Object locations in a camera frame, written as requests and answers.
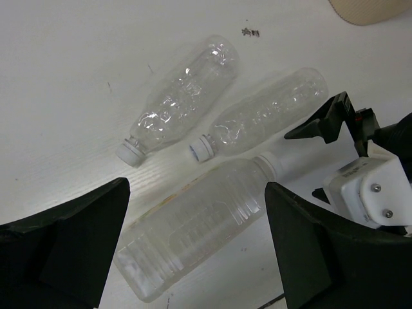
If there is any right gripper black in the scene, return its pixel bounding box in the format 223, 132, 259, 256
284, 91, 411, 158

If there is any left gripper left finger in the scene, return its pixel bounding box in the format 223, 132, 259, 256
1, 178, 130, 308

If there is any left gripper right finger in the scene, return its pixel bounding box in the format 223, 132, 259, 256
265, 183, 411, 308

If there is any long clear bottle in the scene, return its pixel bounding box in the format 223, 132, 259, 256
189, 68, 328, 163

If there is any large square clear bottle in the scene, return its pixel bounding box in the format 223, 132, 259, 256
113, 152, 285, 303

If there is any crushed clear bottle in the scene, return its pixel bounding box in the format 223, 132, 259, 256
116, 35, 239, 167

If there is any beige plastic bin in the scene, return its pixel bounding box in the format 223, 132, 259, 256
328, 0, 411, 26

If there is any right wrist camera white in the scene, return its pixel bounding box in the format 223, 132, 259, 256
323, 141, 411, 238

